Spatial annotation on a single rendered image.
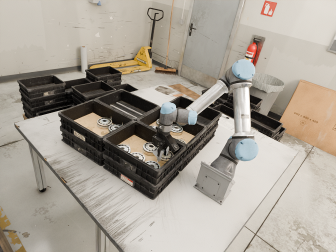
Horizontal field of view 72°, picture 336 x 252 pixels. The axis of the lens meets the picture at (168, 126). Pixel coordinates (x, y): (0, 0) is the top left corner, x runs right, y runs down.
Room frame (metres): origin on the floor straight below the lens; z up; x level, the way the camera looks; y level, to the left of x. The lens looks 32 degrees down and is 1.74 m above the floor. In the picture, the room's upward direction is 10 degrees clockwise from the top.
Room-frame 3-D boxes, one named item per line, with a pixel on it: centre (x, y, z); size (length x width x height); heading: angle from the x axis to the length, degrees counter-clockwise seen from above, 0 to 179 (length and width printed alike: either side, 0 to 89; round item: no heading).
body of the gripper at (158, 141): (1.07, 0.02, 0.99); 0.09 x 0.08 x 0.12; 56
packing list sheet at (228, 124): (1.92, -0.56, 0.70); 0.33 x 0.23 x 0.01; 53
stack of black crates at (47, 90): (2.29, 1.46, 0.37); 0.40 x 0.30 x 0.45; 143
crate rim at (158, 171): (1.08, 0.11, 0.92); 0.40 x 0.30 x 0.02; 62
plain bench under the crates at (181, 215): (1.49, -0.01, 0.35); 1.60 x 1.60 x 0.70; 53
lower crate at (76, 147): (1.26, 0.47, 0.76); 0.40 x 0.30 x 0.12; 62
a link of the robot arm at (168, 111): (1.07, 0.01, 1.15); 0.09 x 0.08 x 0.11; 94
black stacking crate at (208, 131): (1.61, -0.17, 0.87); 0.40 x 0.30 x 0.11; 62
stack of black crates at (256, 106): (2.91, -0.95, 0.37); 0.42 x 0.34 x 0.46; 53
